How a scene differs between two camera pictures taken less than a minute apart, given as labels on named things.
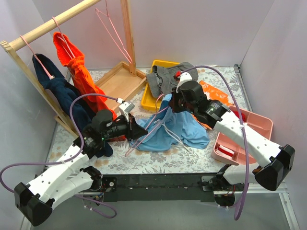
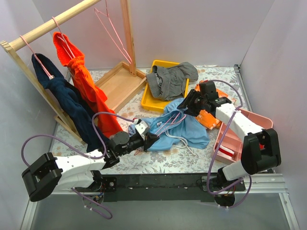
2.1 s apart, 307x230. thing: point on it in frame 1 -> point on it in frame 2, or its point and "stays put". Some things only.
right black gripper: [173, 103] -> [192, 102]
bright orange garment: [75, 61] stays put
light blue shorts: [167, 129] stays put
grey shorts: [161, 81] stays put
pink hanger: [148, 125] -> [172, 123]
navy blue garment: [62, 91] stays put
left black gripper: [131, 129] -> [146, 141]
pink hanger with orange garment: [64, 40] stays put
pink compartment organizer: [229, 148] stays put
